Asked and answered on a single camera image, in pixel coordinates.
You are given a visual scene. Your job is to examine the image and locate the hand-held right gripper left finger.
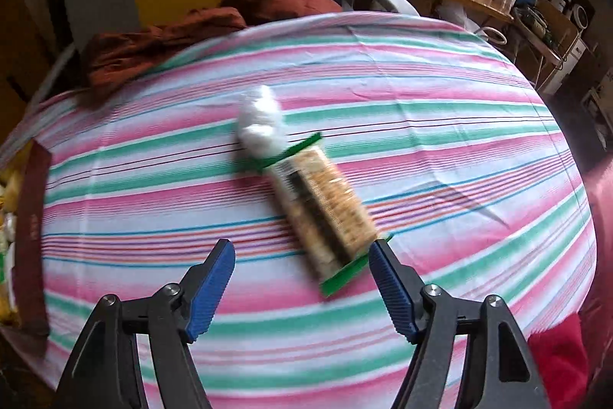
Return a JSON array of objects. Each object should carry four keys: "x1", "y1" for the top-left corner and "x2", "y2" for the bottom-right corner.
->
[{"x1": 55, "y1": 239, "x2": 237, "y2": 409}]

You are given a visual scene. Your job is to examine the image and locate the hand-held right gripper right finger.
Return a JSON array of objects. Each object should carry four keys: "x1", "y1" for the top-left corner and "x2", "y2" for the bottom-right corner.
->
[{"x1": 369, "y1": 239, "x2": 551, "y2": 409}]

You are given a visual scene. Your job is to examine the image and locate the large green cracker packet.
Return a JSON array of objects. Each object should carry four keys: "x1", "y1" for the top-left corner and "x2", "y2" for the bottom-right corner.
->
[{"x1": 261, "y1": 132, "x2": 394, "y2": 299}]

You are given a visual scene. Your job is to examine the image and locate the gold storage box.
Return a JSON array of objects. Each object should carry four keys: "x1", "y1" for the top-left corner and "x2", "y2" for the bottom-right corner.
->
[{"x1": 0, "y1": 140, "x2": 52, "y2": 357}]

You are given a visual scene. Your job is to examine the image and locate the white plastic bag bundle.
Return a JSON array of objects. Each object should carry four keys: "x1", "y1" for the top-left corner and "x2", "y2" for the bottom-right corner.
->
[{"x1": 234, "y1": 85, "x2": 283, "y2": 161}]

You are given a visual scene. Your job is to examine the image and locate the red cloth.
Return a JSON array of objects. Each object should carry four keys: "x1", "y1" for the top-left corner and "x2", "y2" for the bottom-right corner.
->
[{"x1": 527, "y1": 160, "x2": 613, "y2": 409}]

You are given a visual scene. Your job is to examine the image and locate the striped bedsheet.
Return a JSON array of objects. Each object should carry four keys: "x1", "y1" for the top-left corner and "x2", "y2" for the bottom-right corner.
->
[{"x1": 0, "y1": 9, "x2": 599, "y2": 409}]

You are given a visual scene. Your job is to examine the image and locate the brown blanket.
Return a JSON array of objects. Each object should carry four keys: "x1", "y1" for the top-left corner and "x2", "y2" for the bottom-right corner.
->
[{"x1": 84, "y1": 0, "x2": 343, "y2": 103}]

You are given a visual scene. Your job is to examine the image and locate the cluttered wooden shelf unit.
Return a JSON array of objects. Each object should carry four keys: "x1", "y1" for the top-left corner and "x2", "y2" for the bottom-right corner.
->
[{"x1": 510, "y1": 0, "x2": 604, "y2": 98}]

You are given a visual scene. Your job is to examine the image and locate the wooden wardrobe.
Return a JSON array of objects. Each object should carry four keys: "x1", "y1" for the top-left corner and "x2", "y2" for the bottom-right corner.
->
[{"x1": 0, "y1": 0, "x2": 63, "y2": 141}]

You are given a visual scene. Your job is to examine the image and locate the white cable loop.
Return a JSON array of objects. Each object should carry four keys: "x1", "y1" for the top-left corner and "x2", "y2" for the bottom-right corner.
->
[{"x1": 479, "y1": 26, "x2": 508, "y2": 48}]

